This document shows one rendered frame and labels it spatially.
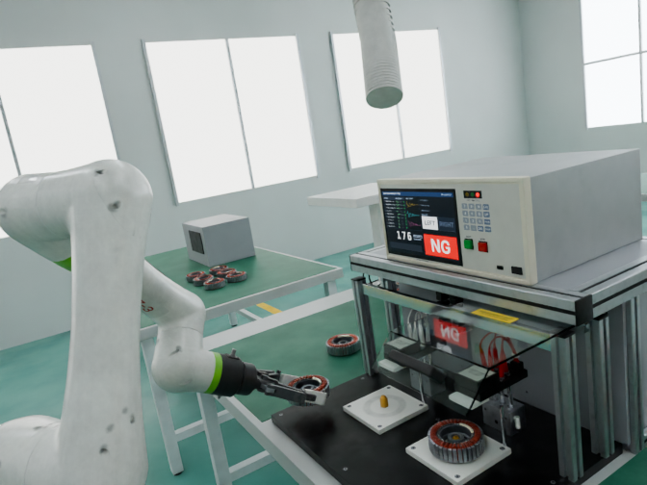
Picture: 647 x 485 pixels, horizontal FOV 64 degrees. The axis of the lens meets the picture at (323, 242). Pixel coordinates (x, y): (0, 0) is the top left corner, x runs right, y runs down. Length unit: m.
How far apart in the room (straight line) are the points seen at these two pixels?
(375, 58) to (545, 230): 1.47
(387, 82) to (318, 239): 4.25
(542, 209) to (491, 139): 7.24
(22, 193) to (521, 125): 8.24
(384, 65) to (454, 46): 5.60
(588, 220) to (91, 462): 0.98
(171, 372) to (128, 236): 0.42
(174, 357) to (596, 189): 0.94
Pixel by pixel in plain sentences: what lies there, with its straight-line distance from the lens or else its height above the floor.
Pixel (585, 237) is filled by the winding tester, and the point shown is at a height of 1.17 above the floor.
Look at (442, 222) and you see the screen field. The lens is 1.17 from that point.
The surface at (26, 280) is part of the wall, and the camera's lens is 5.52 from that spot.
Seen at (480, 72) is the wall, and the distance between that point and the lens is 8.22.
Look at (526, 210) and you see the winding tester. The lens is 1.02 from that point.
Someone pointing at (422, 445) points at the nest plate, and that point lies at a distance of 1.20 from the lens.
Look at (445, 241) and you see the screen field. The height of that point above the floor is 1.18.
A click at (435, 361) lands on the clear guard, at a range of 0.92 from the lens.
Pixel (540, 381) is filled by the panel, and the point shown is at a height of 0.84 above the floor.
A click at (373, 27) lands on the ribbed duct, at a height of 1.87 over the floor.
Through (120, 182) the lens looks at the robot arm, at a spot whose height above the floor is 1.43.
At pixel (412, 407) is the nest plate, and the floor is 0.78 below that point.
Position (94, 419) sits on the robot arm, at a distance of 0.82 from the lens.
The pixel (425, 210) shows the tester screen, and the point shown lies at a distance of 1.20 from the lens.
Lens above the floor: 1.45
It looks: 11 degrees down
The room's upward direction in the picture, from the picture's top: 9 degrees counter-clockwise
